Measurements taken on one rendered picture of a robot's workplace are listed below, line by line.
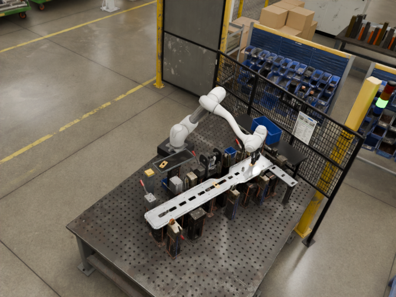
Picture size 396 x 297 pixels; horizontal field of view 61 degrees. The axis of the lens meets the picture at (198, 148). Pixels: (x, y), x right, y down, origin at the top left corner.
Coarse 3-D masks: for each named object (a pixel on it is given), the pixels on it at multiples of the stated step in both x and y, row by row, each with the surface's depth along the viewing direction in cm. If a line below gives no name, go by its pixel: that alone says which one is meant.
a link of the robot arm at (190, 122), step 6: (216, 90) 320; (222, 90) 324; (216, 96) 316; (222, 96) 322; (198, 108) 346; (204, 108) 338; (192, 114) 356; (198, 114) 348; (204, 114) 348; (186, 120) 361; (192, 120) 357; (198, 120) 357; (186, 126) 363; (192, 126) 362
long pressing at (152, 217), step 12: (240, 168) 325; (252, 168) 327; (264, 168) 328; (216, 180) 310; (228, 180) 311; (240, 180) 313; (192, 192) 296; (216, 192) 299; (168, 204) 284; (192, 204) 286; (144, 216) 273; (156, 216) 274; (168, 216) 275; (180, 216) 277; (156, 228) 265
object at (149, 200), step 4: (144, 196) 281; (148, 196) 281; (152, 196) 281; (144, 200) 284; (148, 200) 278; (152, 200) 278; (144, 204) 288; (148, 204) 280; (152, 204) 280; (148, 208) 283; (152, 208) 283; (148, 224) 298; (148, 228) 300
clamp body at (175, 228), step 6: (174, 222) 264; (168, 228) 264; (174, 228) 259; (180, 228) 260; (168, 234) 268; (174, 234) 258; (168, 240) 274; (174, 240) 263; (168, 246) 278; (174, 246) 272; (168, 252) 282; (174, 252) 276; (174, 258) 280
